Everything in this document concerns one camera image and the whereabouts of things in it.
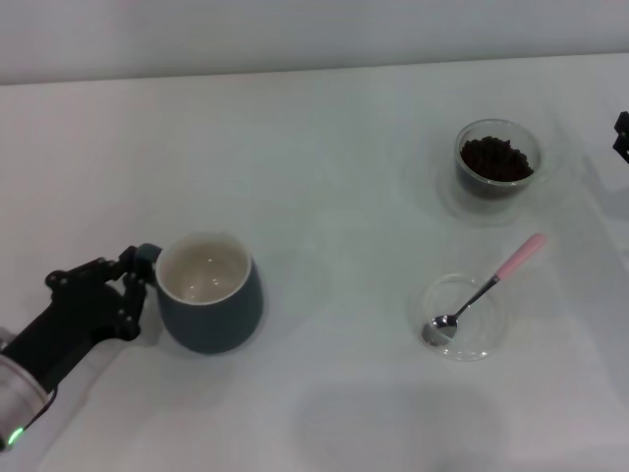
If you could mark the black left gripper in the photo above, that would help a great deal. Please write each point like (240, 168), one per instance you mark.
(69, 324)

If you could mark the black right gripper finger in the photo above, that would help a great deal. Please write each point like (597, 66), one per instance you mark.
(623, 123)
(623, 145)

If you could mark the dark grey ceramic mug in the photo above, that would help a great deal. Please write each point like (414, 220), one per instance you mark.
(216, 327)

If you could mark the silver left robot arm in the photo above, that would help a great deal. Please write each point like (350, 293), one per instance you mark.
(15, 393)

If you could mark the pile of coffee beans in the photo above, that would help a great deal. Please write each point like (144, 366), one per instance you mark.
(496, 159)

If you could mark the clear glass saucer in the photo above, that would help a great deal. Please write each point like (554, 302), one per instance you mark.
(481, 339)

